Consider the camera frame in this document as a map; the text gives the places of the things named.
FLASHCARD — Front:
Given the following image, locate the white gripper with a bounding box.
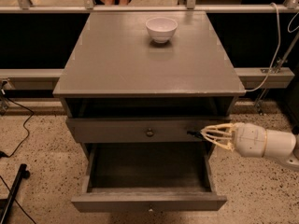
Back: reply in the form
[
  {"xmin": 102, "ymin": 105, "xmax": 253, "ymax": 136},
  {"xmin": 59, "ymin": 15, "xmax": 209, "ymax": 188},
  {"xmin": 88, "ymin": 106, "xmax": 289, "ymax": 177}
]
[{"xmin": 201, "ymin": 122, "xmax": 267, "ymax": 158}]

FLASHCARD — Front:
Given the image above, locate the dark blueberry rxbar wrapper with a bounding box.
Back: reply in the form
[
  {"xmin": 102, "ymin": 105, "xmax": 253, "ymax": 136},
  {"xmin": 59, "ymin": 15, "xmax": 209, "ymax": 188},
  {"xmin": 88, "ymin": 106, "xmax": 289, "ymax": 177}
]
[{"xmin": 187, "ymin": 131, "xmax": 204, "ymax": 139}]

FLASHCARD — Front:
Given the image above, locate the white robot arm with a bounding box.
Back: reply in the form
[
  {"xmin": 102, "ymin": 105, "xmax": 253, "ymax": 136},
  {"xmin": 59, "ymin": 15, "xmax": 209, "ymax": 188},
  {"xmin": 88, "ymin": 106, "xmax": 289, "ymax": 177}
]
[{"xmin": 200, "ymin": 122, "xmax": 299, "ymax": 172}]

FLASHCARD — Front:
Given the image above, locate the round brass drawer knob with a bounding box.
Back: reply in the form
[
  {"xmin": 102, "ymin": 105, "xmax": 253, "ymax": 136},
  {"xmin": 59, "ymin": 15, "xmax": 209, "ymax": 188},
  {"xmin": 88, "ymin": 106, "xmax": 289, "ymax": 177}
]
[{"xmin": 146, "ymin": 128, "xmax": 154, "ymax": 137}]

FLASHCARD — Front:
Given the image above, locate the open grey lower drawer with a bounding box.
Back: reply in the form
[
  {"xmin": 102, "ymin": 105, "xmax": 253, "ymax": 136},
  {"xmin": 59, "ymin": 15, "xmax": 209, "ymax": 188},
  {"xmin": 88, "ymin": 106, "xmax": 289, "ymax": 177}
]
[{"xmin": 72, "ymin": 142, "xmax": 227, "ymax": 212}]

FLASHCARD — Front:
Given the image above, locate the closed grey upper drawer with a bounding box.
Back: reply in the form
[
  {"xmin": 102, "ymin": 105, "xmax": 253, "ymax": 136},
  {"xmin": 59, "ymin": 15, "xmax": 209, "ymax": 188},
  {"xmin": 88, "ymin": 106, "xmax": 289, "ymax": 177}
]
[{"xmin": 66, "ymin": 117, "xmax": 230, "ymax": 143}]

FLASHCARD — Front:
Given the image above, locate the grey wooden drawer cabinet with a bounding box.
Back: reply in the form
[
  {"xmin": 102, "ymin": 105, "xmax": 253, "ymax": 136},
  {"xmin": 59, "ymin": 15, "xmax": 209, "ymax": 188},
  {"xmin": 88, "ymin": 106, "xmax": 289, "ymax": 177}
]
[{"xmin": 52, "ymin": 10, "xmax": 247, "ymax": 161}]

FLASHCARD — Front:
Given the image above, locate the white ceramic bowl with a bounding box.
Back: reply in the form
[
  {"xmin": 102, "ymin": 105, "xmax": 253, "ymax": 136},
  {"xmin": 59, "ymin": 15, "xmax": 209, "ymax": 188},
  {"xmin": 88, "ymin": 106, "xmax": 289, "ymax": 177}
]
[{"xmin": 146, "ymin": 17, "xmax": 178, "ymax": 43}]

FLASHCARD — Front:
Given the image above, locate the black stand leg with wheel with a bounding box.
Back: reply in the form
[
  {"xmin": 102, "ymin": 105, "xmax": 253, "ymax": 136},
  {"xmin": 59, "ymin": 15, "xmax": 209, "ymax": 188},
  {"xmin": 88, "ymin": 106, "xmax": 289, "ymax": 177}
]
[{"xmin": 0, "ymin": 163, "xmax": 30, "ymax": 224}]

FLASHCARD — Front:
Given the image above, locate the metal bracket strut right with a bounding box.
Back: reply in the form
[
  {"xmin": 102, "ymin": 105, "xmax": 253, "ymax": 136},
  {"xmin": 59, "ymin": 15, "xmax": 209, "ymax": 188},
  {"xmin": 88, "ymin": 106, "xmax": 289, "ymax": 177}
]
[{"xmin": 254, "ymin": 32, "xmax": 299, "ymax": 116}]

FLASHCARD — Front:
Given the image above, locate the white cable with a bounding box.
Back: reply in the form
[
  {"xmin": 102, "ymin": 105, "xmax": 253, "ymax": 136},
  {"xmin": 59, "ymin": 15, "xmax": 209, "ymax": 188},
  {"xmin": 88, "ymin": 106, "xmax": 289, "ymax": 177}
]
[{"xmin": 245, "ymin": 2, "xmax": 299, "ymax": 93}]

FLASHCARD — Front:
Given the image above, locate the grey metal railing frame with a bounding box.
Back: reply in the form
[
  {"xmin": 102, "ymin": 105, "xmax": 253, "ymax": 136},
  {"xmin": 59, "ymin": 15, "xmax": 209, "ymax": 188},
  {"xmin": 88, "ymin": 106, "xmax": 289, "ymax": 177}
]
[{"xmin": 0, "ymin": 0, "xmax": 298, "ymax": 90}]

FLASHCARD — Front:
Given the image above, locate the black floor cable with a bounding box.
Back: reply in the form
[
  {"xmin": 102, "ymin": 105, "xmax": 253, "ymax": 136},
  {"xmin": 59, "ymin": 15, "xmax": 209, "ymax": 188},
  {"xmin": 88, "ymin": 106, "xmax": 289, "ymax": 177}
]
[{"xmin": 0, "ymin": 96, "xmax": 36, "ymax": 159}]

